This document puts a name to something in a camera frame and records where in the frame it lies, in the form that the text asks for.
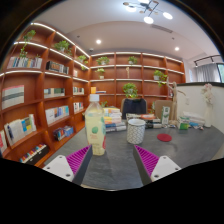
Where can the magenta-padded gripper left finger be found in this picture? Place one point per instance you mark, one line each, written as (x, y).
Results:
(60, 166)

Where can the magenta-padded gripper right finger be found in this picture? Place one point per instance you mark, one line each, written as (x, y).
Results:
(163, 166)

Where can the flat round red coaster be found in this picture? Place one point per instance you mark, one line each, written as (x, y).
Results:
(164, 137)

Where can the white patterned mug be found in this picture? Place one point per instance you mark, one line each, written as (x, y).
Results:
(135, 131)

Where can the small green box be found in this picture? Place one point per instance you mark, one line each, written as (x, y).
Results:
(183, 124)

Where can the low stack of books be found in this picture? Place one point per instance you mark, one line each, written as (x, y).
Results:
(150, 120)

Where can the clear drink bottle white cap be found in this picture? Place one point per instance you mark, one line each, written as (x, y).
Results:
(95, 130)

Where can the green and white carton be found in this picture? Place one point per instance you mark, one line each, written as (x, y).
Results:
(165, 115)

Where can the wooden bookshelf unit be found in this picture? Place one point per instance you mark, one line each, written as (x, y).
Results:
(40, 110)

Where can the tan chair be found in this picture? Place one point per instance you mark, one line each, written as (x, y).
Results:
(162, 106)

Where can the wooden artist mannequin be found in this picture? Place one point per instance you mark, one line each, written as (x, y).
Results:
(174, 103)

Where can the dark office chair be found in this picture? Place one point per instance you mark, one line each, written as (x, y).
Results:
(134, 106)

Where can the white vase with flowers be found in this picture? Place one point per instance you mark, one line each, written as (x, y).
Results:
(208, 110)

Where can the grey window curtain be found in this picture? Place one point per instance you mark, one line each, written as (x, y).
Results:
(207, 73)

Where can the branched ceiling lamp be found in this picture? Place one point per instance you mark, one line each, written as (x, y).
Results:
(148, 9)

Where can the black track light rail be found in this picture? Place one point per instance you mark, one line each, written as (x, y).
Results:
(206, 59)

